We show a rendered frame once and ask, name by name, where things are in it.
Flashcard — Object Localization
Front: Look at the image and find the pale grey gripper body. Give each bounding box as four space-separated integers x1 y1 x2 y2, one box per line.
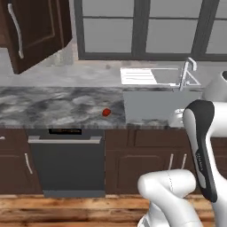
168 107 187 129

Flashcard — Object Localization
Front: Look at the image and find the grey apron sink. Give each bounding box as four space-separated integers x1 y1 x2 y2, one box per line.
120 67 205 125

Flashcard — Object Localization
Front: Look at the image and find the dark brown base cabinet door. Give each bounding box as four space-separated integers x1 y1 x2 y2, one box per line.
176 137 227 195
105 146 179 195
0 139 43 196

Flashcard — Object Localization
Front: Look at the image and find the dark brown fixed panel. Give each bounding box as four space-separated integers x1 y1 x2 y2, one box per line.
105 129 191 149

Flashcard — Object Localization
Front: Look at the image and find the silver tap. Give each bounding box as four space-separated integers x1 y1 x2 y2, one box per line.
178 57 199 92

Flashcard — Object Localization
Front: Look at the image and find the small red round item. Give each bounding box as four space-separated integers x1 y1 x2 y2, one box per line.
101 107 113 118

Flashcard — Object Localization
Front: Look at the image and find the dark framed window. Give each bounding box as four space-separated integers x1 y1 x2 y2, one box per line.
73 0 227 62

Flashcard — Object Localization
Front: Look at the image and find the dark grey dishwasher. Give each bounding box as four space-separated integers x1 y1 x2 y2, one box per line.
27 128 106 199

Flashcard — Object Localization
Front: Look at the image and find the dark brown drawer front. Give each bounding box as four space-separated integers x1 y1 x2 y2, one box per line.
0 129 28 142

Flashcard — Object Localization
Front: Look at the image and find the silver base cabinet handle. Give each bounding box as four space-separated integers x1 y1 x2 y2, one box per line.
167 153 175 171
23 152 35 176
180 153 188 170

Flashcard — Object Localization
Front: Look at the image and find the silver dishwasher handle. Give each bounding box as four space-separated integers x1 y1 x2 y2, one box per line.
27 135 103 145

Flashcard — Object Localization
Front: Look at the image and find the dark brown wall cabinet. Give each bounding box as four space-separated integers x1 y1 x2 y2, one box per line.
0 0 73 75

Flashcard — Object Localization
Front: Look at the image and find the dark brown wall cabinet door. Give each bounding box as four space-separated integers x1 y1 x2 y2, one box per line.
0 0 65 75

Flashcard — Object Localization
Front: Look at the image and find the silver wall cabinet handle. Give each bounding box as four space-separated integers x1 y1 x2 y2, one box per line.
7 3 25 59

